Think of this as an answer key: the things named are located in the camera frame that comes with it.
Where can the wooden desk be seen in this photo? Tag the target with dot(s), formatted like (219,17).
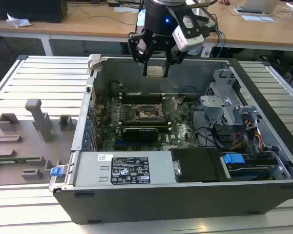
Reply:
(88,22)

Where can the green RAM stick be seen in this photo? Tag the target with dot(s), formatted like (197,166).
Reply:
(17,159)

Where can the black plastic shroud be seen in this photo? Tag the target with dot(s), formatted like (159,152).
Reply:
(197,165)

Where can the CPU socket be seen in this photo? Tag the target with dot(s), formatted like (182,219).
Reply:
(146,113)

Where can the black open PC case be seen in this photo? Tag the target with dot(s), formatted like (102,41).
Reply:
(161,202)

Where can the silver power supply unit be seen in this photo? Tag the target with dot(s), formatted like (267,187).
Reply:
(88,168)

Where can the hard disk in blue carrier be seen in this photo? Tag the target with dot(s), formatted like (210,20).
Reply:
(234,159)

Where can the white paper sheet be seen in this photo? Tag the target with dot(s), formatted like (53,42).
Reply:
(258,18)
(125,9)

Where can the black RAM slot bank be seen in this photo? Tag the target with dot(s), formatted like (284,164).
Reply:
(146,123)
(144,98)

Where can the black power adapter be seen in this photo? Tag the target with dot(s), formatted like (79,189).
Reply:
(113,3)

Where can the crumpled white paper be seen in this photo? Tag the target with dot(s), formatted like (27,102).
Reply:
(18,21)

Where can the black graphics card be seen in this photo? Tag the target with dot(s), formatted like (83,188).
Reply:
(140,135)

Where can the silver square CPU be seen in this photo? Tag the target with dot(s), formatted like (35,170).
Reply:
(155,72)

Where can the metal drive cage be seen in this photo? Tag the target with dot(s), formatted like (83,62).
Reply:
(219,107)

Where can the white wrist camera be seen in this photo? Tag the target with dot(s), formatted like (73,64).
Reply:
(185,36)
(141,18)

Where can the coin battery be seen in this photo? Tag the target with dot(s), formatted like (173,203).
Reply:
(181,99)

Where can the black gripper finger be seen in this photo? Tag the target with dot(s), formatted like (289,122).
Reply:
(136,54)
(174,58)

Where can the pale blue teach pendant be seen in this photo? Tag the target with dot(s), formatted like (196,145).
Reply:
(194,51)

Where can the grey parts rack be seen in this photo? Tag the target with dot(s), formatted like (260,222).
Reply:
(27,146)

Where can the black box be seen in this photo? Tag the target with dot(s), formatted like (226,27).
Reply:
(27,9)

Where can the grey case latch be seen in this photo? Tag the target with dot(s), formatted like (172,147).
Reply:
(94,61)

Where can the green motherboard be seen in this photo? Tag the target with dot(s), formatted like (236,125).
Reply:
(178,131)

